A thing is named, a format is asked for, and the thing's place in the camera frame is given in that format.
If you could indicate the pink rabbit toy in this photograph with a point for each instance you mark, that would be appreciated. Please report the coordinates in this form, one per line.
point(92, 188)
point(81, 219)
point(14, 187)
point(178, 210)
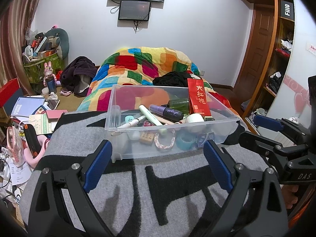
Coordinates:
point(50, 75)

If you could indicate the grey neck pillow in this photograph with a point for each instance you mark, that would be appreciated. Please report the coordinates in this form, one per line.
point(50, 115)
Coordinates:
point(63, 40)

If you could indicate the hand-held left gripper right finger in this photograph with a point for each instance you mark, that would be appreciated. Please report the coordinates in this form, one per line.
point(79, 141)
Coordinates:
point(217, 165)

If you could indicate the beige bottle with white cap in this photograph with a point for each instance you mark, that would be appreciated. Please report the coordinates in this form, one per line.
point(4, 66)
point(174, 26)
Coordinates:
point(195, 118)

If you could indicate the wooden wardrobe shelf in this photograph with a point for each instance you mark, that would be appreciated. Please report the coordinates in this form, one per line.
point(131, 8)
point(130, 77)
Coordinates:
point(276, 54)

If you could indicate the pink patterned small item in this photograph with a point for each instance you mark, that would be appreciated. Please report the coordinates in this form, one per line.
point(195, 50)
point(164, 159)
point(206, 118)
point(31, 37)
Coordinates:
point(148, 123)

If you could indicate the paper cup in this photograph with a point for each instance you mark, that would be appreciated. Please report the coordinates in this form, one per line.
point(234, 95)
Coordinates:
point(45, 93)

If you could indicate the teal tape roll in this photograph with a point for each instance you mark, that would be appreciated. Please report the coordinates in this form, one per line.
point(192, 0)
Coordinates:
point(186, 142)

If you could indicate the wooden door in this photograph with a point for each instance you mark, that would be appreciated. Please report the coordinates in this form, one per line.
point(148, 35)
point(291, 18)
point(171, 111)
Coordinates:
point(256, 54)

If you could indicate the wall outlet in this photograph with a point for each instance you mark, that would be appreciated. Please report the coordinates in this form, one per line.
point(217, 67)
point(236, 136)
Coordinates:
point(202, 72)

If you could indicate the clear plastic bin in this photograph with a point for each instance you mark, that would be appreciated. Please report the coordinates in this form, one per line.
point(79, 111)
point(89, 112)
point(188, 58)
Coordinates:
point(133, 150)

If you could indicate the small wall monitor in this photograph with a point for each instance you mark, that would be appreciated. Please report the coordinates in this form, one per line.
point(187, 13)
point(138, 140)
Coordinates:
point(134, 10)

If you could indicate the blue card packet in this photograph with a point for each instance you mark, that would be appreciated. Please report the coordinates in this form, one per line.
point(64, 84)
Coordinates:
point(206, 139)

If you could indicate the green storage bag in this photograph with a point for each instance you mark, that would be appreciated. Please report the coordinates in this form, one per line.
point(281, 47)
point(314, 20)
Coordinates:
point(37, 69)

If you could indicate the striped curtain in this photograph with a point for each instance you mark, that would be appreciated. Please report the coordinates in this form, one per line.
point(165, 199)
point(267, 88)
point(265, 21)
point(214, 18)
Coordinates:
point(14, 29)

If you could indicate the green patterned paper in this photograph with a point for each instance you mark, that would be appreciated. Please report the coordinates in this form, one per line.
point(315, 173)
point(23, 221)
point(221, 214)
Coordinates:
point(40, 123)

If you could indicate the green glass bottle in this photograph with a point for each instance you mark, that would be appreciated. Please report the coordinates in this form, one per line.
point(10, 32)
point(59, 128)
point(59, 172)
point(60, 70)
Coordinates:
point(179, 105)

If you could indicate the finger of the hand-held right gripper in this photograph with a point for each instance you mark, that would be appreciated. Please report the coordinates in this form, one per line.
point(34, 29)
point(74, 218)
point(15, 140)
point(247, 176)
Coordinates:
point(265, 121)
point(256, 143)

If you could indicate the blue white booklet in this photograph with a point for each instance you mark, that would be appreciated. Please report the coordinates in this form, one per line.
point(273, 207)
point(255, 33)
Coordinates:
point(27, 106)

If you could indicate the person's right hand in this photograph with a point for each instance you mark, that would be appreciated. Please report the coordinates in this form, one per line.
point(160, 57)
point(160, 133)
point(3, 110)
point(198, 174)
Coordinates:
point(288, 195)

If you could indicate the black box with white print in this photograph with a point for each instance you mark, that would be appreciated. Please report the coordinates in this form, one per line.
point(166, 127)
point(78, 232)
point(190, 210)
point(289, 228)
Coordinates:
point(287, 9)

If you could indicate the dark clothes pile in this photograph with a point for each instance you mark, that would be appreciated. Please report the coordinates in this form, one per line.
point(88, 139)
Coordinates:
point(76, 71)

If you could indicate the wooden block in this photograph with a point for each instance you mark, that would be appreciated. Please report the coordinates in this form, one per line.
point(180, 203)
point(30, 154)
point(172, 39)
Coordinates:
point(145, 138)

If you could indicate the red tea packet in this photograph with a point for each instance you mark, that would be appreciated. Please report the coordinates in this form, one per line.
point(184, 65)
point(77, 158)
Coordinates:
point(198, 96)

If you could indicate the white slim tube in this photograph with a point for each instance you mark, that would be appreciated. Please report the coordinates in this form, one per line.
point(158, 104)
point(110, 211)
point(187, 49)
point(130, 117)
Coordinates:
point(130, 123)

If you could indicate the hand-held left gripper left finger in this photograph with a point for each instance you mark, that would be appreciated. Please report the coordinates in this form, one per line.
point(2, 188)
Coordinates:
point(97, 165)

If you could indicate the pink clear bag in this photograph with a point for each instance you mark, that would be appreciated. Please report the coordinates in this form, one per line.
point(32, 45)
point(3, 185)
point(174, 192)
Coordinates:
point(14, 143)

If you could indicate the black orange tool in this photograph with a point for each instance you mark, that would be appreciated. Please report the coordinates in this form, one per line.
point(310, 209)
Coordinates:
point(32, 140)

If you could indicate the tablet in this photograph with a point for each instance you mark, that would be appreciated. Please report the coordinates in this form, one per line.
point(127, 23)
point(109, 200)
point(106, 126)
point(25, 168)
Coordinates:
point(53, 104)

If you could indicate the purple bottle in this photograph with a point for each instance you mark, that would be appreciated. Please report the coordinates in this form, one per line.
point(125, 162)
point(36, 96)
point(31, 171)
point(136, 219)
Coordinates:
point(167, 112)

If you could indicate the white wardrobe sliding door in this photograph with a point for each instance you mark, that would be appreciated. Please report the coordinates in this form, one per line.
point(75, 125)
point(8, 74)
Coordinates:
point(301, 66)

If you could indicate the small green box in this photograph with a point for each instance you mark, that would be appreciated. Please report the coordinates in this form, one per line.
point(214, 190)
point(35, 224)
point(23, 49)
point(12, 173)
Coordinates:
point(208, 118)

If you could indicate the grey black blanket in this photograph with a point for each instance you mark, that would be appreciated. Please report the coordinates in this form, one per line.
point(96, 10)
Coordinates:
point(138, 197)

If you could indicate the colourful patchwork blanket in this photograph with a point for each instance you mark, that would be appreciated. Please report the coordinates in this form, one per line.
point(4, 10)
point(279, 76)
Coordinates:
point(138, 64)

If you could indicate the small mint case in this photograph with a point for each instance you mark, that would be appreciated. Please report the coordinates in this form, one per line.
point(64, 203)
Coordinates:
point(129, 119)

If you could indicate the black garment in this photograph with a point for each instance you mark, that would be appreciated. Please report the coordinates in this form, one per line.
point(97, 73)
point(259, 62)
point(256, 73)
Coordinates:
point(172, 79)

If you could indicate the pink box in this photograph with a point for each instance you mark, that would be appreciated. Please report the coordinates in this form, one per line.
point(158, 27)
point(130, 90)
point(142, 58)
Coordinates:
point(56, 114)

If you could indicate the light green tube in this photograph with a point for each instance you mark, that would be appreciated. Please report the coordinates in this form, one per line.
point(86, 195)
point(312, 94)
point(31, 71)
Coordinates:
point(153, 118)

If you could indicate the red box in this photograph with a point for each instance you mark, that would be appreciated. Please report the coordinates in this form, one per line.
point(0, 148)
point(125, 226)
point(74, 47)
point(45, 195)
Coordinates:
point(8, 93)

